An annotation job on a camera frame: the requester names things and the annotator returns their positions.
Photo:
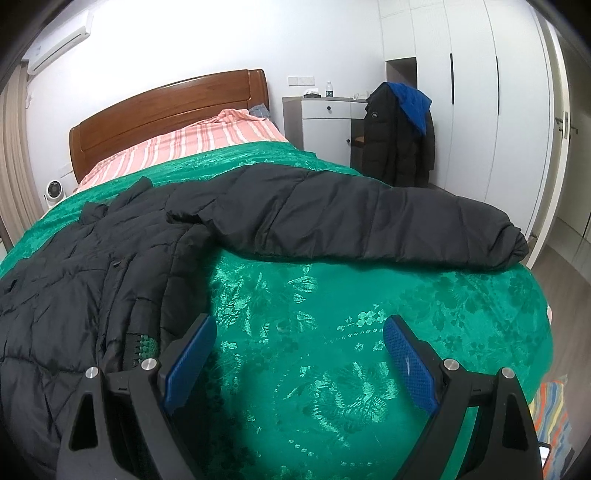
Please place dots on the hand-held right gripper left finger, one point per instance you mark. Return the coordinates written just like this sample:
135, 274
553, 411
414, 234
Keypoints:
191, 362

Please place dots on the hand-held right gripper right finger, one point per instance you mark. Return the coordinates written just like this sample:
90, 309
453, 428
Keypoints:
408, 364

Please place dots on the black puffer jacket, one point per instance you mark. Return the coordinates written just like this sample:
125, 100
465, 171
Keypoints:
323, 212

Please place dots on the green patterned blanket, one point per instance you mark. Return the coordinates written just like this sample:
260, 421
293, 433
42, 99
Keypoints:
300, 346

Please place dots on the colourful striped rug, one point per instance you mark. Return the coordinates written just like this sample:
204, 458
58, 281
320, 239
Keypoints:
551, 415

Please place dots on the small white fan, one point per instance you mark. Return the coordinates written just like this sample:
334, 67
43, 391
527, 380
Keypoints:
53, 194

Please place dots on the black and blue bag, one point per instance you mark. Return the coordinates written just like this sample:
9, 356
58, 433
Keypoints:
388, 143

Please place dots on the white door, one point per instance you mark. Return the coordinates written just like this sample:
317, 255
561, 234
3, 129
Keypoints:
570, 184

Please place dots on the blue garment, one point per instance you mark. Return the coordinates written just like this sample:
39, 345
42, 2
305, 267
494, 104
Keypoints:
415, 108

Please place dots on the white wardrobe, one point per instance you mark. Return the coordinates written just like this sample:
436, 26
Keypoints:
471, 115

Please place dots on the plaid pillow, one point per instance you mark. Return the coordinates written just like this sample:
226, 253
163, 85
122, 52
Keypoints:
259, 110

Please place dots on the white nightstand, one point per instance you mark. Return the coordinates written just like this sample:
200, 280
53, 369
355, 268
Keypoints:
323, 117

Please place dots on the wooden headboard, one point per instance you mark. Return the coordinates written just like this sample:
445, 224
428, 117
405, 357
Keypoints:
161, 99

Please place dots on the beige curtain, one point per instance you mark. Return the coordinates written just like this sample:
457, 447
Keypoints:
16, 161

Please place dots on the plastic water bottle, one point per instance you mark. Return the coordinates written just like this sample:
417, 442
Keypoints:
329, 90

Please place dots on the tissue box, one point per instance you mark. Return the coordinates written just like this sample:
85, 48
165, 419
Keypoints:
312, 93

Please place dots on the white air conditioner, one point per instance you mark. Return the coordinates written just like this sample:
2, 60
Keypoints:
60, 41

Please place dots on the white wall switch plate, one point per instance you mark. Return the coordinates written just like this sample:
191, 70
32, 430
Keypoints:
300, 81

